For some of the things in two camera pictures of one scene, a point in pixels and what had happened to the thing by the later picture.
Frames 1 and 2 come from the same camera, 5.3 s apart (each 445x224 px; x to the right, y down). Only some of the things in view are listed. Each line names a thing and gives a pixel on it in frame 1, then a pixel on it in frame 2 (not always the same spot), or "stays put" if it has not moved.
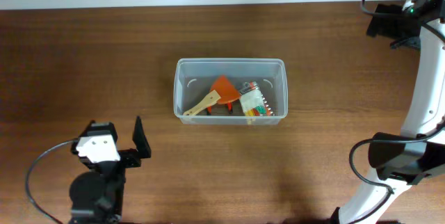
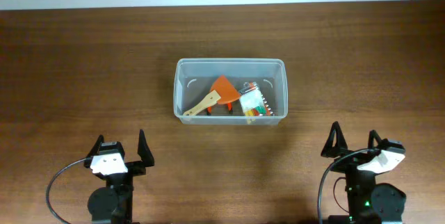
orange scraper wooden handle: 222,92 stays put
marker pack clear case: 252,99 stays put
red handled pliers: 229,107 stays put
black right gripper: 386,24 to 348,158
